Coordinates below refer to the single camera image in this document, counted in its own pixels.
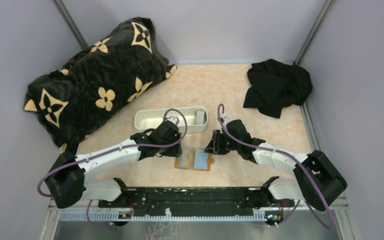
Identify white oblong plastic tray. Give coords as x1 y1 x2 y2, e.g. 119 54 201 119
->
134 106 209 134

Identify mustard leather card holder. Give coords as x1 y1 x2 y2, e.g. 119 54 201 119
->
174 148 214 172

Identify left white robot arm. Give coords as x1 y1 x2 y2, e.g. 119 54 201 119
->
43 117 182 209

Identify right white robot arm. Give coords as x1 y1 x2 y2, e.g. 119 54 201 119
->
204 119 348 212

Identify crumpled black cloth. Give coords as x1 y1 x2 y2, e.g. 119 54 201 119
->
243 59 313 119

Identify black floral patterned pillow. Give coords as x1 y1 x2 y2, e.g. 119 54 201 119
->
24 17 177 153

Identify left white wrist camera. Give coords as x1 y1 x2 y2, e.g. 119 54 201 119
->
166 116 180 126

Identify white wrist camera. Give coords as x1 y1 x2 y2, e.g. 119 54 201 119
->
219 113 231 124
166 116 180 126

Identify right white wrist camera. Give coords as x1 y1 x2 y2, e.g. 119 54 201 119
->
219 113 231 124

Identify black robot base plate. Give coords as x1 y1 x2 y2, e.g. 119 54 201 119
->
98 187 295 217

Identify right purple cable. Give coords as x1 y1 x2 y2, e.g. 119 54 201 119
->
217 103 336 230

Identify purple cable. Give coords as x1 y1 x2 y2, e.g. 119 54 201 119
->
217 103 336 230
37 108 189 229

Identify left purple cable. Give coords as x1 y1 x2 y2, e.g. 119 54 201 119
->
37 108 189 229

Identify aluminium frame rail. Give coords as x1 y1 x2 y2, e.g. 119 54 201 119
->
47 187 349 222

